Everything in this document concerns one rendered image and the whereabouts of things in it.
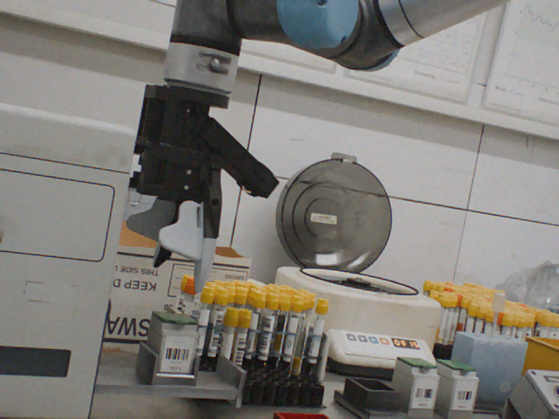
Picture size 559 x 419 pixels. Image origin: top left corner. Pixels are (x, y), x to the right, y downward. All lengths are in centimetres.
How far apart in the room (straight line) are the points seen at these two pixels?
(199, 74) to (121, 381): 33
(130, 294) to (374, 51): 48
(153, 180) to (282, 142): 77
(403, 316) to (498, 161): 64
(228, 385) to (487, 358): 43
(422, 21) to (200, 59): 23
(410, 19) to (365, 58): 7
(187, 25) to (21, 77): 62
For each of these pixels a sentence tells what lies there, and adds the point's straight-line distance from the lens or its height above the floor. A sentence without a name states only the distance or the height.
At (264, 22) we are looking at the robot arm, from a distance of 88.
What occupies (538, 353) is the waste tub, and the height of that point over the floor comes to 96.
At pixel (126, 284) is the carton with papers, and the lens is 122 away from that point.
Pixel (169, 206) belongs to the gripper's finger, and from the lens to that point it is 100.
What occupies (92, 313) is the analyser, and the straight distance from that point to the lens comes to 90.
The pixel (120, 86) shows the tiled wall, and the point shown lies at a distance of 155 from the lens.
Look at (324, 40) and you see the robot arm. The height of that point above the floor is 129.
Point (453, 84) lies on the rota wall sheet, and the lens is 186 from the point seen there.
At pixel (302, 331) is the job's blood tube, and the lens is 114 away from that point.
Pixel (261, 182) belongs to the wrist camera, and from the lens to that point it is 97.
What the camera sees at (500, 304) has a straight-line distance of 131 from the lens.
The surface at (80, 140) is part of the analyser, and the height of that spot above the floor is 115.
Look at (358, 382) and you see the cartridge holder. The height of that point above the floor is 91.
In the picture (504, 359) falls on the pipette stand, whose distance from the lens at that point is 132.
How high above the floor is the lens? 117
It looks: 3 degrees down
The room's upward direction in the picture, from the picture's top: 10 degrees clockwise
